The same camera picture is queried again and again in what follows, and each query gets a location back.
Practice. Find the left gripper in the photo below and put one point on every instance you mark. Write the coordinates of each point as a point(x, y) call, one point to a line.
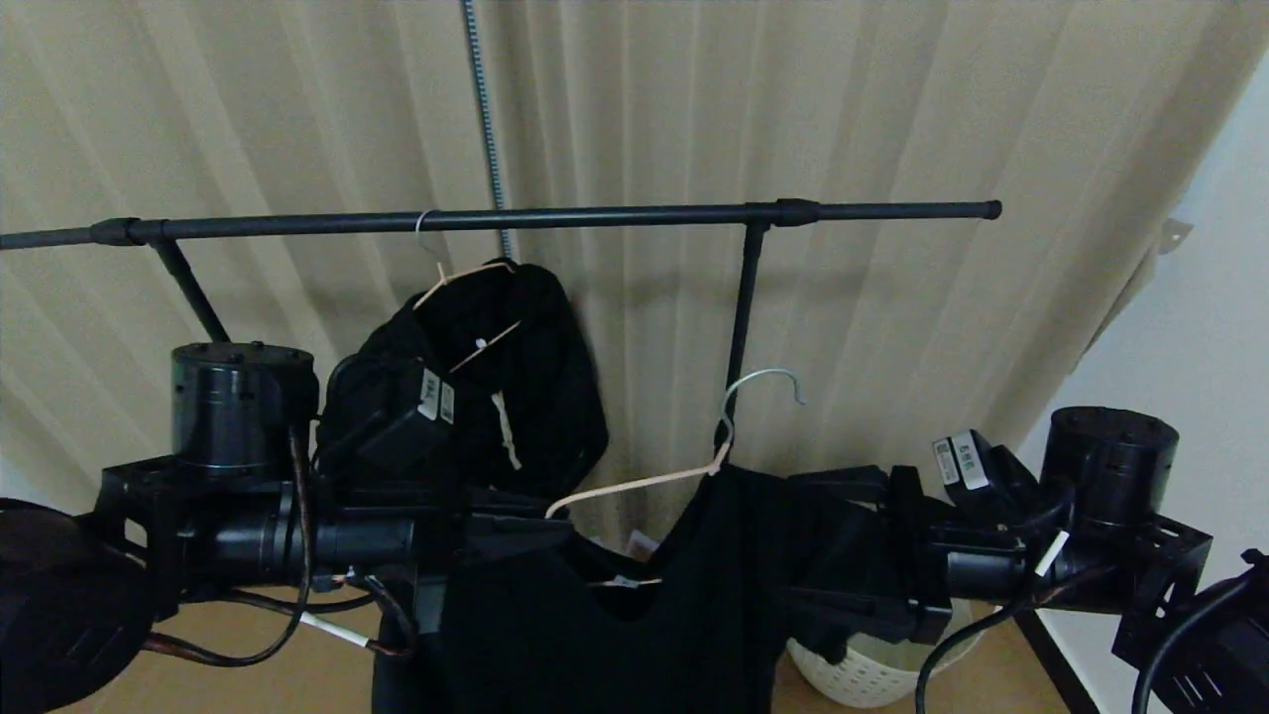
point(347, 545)

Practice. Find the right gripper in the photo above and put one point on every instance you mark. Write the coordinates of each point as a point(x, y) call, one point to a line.
point(942, 565)

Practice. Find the black garment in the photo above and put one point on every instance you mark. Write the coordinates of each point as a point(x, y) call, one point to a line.
point(615, 625)
point(535, 397)

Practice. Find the pink clothes hanger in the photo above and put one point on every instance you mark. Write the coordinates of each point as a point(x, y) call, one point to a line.
point(443, 279)
point(644, 483)

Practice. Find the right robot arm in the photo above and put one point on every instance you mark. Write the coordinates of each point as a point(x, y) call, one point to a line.
point(1110, 466)

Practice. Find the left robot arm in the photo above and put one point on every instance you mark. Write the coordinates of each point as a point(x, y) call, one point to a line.
point(228, 416)

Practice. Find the white laundry basket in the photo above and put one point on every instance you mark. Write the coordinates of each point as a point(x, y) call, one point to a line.
point(872, 669)

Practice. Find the black clothes rack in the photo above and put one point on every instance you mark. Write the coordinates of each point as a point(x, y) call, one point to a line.
point(595, 214)

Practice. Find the beige curtain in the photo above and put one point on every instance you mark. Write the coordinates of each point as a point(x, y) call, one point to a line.
point(892, 99)

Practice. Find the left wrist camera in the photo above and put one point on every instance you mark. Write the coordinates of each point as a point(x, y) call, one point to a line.
point(397, 426)

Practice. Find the white wall hook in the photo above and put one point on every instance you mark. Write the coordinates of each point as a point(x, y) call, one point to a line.
point(1175, 235)

